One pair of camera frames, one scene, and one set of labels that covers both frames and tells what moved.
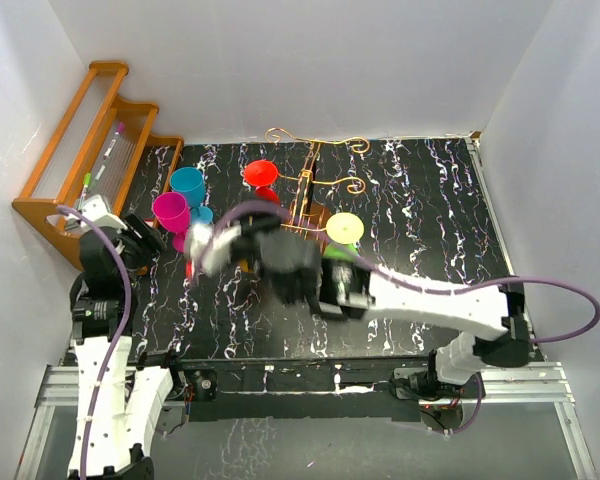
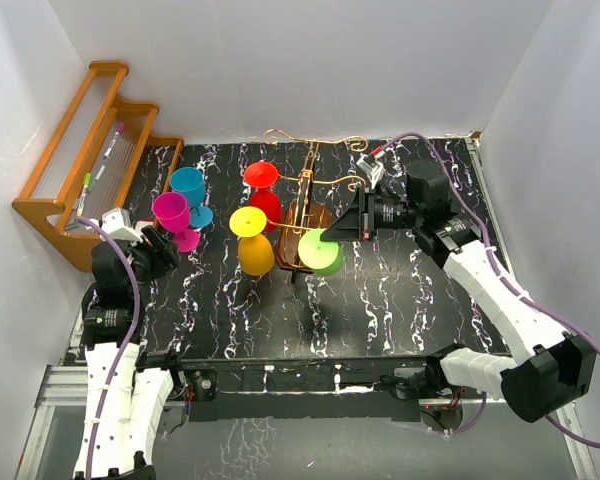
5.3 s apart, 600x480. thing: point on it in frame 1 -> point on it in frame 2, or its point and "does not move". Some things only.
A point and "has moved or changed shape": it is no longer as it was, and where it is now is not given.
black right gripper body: x=247 y=244 -> x=384 y=214
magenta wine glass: x=173 y=213 does not move
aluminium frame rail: x=547 y=383 does not move
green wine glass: x=343 y=231 has moved or changed shape
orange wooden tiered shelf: x=103 y=148 does not move
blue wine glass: x=190 y=181 does not move
